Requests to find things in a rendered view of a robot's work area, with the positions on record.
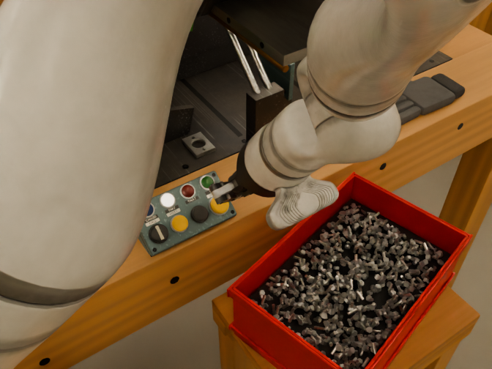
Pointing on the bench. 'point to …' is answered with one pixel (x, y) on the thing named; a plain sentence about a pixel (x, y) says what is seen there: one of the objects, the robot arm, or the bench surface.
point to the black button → (200, 214)
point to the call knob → (159, 233)
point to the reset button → (179, 223)
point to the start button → (219, 206)
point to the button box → (186, 206)
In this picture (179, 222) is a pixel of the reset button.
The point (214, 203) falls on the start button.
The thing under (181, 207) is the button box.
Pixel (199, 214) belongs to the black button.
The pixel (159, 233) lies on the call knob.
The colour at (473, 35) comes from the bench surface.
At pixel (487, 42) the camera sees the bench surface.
